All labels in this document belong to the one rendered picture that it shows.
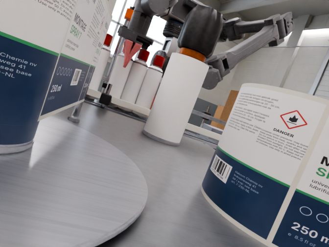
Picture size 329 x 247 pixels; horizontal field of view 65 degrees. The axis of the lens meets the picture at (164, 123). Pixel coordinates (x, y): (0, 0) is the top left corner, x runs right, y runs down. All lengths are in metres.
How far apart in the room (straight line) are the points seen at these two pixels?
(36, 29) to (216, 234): 0.22
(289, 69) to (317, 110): 6.29
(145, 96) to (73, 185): 0.65
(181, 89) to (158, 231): 0.38
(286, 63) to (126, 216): 6.45
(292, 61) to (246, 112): 6.30
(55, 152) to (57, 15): 0.12
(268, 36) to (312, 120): 0.86
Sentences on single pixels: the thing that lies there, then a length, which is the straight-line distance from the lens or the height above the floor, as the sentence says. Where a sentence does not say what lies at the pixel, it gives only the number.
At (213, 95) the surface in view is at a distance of 7.59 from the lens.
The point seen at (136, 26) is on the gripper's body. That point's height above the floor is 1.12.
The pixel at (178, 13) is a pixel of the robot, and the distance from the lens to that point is 1.54.
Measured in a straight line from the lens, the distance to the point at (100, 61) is 0.81.
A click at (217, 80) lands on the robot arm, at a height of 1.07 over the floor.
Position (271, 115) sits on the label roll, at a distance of 0.28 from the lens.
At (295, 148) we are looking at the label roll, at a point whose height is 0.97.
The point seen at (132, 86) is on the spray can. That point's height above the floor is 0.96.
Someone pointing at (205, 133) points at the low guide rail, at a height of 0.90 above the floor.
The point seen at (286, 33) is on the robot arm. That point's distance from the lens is 1.23.
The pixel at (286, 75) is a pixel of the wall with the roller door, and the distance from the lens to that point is 6.52.
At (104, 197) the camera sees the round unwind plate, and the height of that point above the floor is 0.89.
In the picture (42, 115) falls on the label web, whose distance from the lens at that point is 0.26.
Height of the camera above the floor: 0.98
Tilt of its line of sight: 6 degrees down
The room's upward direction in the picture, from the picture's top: 21 degrees clockwise
